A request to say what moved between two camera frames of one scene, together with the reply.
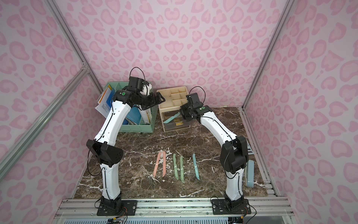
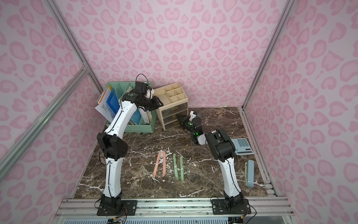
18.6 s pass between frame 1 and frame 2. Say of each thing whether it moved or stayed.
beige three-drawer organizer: moved
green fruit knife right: stayed
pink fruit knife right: stayed
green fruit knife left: stayed
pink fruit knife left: stayed
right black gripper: moved
